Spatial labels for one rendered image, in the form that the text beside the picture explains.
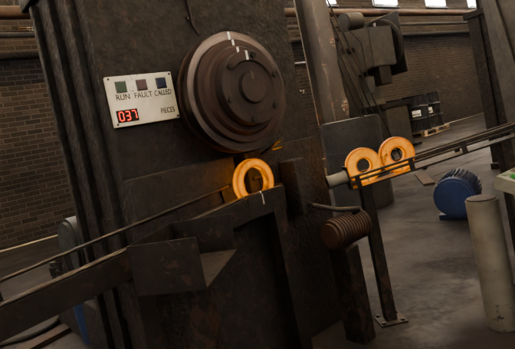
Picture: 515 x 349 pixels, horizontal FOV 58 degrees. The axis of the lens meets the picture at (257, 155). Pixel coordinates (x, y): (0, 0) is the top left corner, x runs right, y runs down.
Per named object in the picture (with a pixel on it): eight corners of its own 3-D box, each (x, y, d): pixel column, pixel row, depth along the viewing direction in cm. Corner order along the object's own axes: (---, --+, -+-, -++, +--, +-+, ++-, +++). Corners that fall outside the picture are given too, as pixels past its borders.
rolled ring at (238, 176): (269, 154, 190) (264, 155, 193) (233, 163, 179) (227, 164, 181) (277, 199, 191) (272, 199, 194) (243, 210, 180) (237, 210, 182)
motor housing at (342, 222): (339, 342, 198) (314, 220, 196) (370, 321, 212) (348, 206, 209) (362, 350, 188) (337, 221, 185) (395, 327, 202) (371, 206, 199)
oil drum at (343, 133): (323, 212, 472) (306, 126, 468) (360, 198, 509) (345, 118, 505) (371, 213, 426) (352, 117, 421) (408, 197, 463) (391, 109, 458)
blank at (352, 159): (340, 153, 206) (342, 154, 203) (373, 143, 207) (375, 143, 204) (350, 187, 207) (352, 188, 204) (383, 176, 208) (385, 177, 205)
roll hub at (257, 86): (224, 130, 171) (208, 55, 170) (280, 120, 188) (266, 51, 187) (232, 129, 167) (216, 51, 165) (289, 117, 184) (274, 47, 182)
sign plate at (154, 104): (113, 128, 165) (103, 78, 164) (177, 118, 181) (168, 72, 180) (116, 127, 163) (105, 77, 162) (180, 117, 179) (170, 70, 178)
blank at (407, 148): (373, 143, 207) (376, 143, 204) (406, 132, 208) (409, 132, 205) (383, 176, 208) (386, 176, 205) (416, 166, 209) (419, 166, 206)
